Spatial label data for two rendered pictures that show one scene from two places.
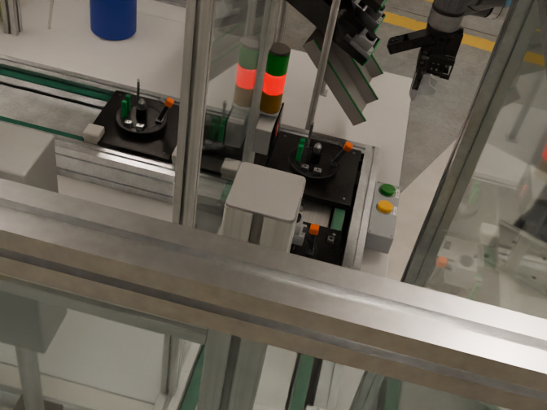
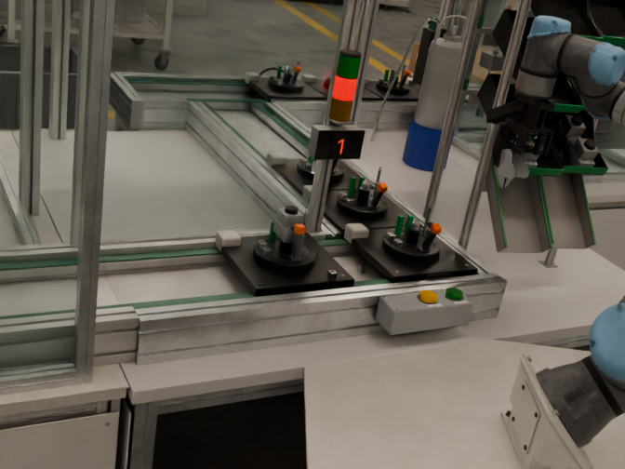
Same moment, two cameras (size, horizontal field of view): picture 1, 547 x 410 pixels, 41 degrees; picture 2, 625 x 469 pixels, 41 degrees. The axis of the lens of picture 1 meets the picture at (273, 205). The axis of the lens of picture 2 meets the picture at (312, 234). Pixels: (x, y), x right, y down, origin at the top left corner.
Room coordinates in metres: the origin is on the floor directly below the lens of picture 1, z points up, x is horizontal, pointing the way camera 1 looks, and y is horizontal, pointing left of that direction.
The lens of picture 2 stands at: (0.26, -1.48, 1.81)
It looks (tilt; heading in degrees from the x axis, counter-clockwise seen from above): 24 degrees down; 55
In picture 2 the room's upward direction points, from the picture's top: 10 degrees clockwise
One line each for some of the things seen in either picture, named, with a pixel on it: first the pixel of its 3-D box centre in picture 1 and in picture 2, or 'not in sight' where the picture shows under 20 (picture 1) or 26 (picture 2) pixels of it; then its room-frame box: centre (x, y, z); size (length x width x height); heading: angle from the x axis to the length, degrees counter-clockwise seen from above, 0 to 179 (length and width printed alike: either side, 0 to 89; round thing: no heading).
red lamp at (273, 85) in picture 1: (273, 80); (344, 87); (1.36, 0.05, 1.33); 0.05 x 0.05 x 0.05
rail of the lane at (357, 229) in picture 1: (347, 264); (335, 311); (1.26, -0.21, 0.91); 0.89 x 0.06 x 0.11; 175
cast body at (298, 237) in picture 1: (288, 224); (287, 220); (1.21, -0.04, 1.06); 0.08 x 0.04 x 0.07; 85
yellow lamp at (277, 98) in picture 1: (270, 98); (340, 108); (1.36, 0.05, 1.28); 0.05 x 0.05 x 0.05
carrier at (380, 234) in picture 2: (316, 154); (413, 234); (1.54, -0.09, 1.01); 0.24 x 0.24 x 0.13; 85
